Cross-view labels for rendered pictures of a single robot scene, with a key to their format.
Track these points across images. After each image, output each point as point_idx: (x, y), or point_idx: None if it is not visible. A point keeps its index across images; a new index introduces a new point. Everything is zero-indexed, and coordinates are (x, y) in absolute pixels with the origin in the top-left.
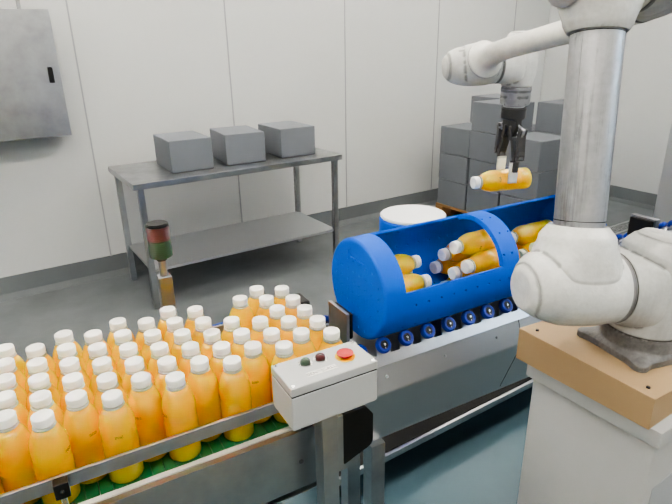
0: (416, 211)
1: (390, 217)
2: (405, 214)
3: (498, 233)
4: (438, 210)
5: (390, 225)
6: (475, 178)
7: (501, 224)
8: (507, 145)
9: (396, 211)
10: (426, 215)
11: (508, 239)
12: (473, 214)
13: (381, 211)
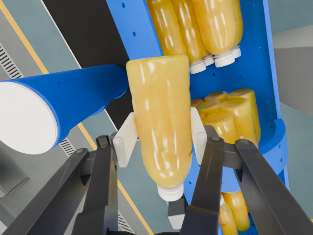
0: (10, 115)
1: (37, 148)
2: (23, 130)
3: (282, 162)
4: (1, 88)
5: (51, 148)
6: (177, 199)
7: (271, 155)
8: (110, 172)
9: (14, 136)
10: (24, 109)
11: (285, 144)
12: (235, 187)
13: (15, 149)
